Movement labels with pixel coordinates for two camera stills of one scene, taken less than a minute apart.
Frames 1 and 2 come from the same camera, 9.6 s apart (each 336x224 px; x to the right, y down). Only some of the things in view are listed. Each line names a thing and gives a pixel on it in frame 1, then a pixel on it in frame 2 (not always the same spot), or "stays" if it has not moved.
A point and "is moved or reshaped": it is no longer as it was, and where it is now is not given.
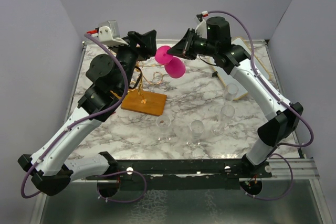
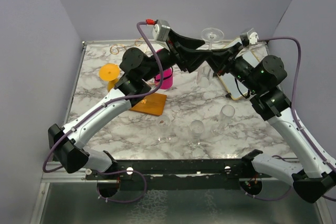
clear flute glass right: [227, 112] stays
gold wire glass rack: [144, 102] stays
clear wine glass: [230, 91] → [205, 71]
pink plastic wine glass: [174, 66] is moved or reshaped
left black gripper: [146, 42] → [186, 58]
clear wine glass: [197, 127] stays
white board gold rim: [228, 78] stays
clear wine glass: [164, 122] stays
